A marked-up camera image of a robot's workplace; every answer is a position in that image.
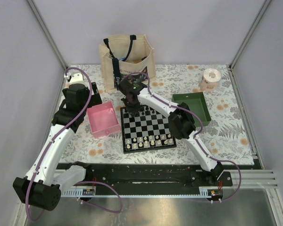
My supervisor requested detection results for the green plastic tray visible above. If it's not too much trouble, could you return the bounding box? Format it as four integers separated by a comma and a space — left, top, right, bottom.
172, 92, 211, 127

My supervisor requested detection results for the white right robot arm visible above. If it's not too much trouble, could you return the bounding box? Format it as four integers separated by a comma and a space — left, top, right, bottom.
118, 79, 224, 186

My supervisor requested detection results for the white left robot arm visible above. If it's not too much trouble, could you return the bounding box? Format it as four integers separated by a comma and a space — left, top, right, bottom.
13, 72, 97, 211

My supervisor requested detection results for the white chess piece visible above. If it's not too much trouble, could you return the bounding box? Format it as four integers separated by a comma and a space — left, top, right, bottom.
167, 134, 174, 144
126, 139, 131, 150

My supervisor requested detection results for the pink plastic box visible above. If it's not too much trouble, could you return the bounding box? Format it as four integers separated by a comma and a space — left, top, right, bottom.
87, 101, 121, 138

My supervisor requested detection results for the black white chessboard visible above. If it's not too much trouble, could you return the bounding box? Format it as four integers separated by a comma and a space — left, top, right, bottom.
120, 105, 177, 154

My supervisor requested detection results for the beige canvas tote bag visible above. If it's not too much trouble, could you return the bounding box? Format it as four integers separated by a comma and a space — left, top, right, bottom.
99, 34, 156, 92

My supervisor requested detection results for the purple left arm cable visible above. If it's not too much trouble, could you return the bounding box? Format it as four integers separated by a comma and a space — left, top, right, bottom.
25, 67, 123, 222

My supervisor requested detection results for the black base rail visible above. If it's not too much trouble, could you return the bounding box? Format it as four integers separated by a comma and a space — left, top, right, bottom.
56, 162, 234, 196

